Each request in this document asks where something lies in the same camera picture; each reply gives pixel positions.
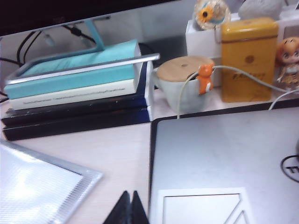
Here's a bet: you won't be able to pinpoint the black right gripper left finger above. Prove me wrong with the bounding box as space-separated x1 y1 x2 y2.
102 190 132 224

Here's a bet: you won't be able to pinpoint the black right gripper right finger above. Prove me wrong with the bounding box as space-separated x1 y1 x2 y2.
131 190 150 224

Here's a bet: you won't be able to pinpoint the transparent plastic file bag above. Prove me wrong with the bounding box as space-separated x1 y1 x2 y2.
0 139 104 224

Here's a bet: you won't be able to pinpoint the white sticker black lines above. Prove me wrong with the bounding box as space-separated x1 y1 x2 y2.
157 186 256 224

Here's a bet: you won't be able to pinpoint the black desk mat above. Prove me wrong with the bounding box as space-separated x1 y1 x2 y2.
148 98 299 224

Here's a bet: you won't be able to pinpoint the thin dark blue book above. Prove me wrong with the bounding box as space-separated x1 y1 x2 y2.
2 106 154 142

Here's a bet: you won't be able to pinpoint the silver laptop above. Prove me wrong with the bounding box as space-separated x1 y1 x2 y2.
148 106 299 224

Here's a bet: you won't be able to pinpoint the stack of books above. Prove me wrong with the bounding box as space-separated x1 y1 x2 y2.
0 62 155 126

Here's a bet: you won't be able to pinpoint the grey ceramic mug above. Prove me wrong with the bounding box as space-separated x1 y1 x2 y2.
151 67 214 113

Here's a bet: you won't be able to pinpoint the white cover book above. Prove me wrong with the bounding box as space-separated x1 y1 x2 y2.
9 78 139 111

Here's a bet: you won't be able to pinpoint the teal cover book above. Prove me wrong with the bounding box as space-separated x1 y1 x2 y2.
5 38 142 100

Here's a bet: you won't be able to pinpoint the orange cat figurine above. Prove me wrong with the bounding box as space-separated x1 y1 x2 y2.
195 63 214 95

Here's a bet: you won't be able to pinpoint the round wooden mug lid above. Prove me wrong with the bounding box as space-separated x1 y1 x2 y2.
156 56 215 83

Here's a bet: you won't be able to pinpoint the teal silver monitor stand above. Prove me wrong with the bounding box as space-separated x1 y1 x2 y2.
5 18 161 86

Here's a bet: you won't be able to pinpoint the white storage box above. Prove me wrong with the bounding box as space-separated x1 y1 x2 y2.
185 13 239 87

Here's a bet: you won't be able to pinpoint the yellow metal tin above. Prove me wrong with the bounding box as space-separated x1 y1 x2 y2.
220 16 279 103

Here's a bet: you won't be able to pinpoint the black monitor silver bezel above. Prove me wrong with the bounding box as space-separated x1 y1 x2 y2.
0 0 180 37

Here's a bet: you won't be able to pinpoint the sunflower plush ornament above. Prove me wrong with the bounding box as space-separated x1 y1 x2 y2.
192 0 232 31

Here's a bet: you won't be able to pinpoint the orange haired doll figurine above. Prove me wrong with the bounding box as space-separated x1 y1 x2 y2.
274 37 299 91

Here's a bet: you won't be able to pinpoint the white charging cable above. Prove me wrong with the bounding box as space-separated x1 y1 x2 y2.
176 65 299 119

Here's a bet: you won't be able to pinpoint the black looped monitor cable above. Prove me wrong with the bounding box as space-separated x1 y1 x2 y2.
0 29 43 65

